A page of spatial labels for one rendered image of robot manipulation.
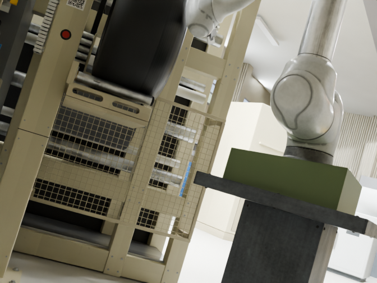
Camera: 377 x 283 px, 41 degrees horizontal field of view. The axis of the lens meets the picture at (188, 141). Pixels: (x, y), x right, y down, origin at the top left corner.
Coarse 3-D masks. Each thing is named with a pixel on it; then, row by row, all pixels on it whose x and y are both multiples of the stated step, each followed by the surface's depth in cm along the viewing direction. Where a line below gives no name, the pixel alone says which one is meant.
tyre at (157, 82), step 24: (120, 0) 204; (144, 0) 203; (168, 0) 207; (120, 24) 201; (144, 24) 202; (168, 24) 205; (120, 48) 203; (144, 48) 204; (168, 48) 206; (96, 72) 216; (120, 72) 210; (144, 72) 210; (168, 72) 213; (120, 96) 227
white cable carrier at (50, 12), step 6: (54, 0) 214; (48, 6) 214; (54, 6) 214; (48, 12) 215; (54, 12) 218; (48, 18) 214; (42, 24) 213; (48, 24) 214; (42, 30) 214; (48, 30) 214; (42, 36) 213; (36, 42) 212; (42, 42) 216; (36, 48) 213; (42, 48) 213
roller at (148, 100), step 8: (80, 72) 209; (80, 80) 209; (88, 80) 210; (96, 80) 211; (104, 80) 212; (104, 88) 212; (112, 88) 212; (120, 88) 213; (128, 88) 215; (128, 96) 215; (136, 96) 215; (144, 96) 216; (152, 96) 218; (152, 104) 218
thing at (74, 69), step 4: (72, 64) 204; (76, 64) 205; (72, 68) 204; (76, 68) 205; (72, 72) 204; (76, 72) 208; (68, 76) 204; (72, 76) 204; (68, 80) 204; (72, 80) 204; (68, 84) 206
